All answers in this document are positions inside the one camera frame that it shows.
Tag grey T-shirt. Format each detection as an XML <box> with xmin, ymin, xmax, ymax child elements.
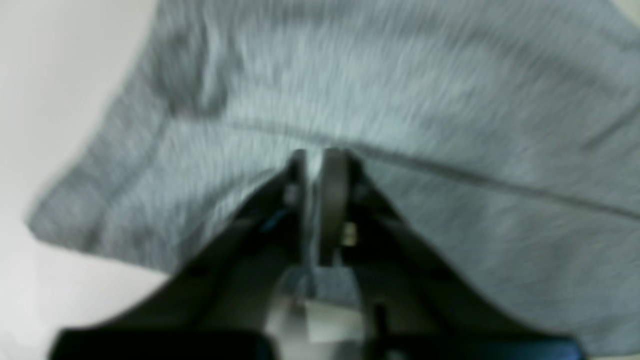
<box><xmin>27</xmin><ymin>0</ymin><xmax>640</xmax><ymax>356</ymax></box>

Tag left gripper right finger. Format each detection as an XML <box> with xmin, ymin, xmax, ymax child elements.
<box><xmin>317</xmin><ymin>148</ymin><xmax>586</xmax><ymax>360</ymax></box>

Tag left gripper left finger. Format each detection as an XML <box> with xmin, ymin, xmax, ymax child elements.
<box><xmin>48</xmin><ymin>150</ymin><xmax>307</xmax><ymax>360</ymax></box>

